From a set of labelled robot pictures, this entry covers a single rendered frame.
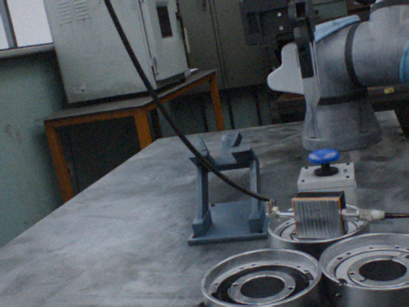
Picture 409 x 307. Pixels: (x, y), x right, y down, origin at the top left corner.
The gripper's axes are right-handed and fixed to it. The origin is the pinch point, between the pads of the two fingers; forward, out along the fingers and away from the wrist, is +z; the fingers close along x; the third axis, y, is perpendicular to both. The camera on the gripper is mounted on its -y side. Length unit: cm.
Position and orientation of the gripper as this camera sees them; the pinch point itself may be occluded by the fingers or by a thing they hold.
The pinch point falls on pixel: (315, 101)
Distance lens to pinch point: 66.8
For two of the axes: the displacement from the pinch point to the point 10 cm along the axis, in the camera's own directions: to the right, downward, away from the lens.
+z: 1.8, 9.6, 2.3
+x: -2.9, 2.8, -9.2
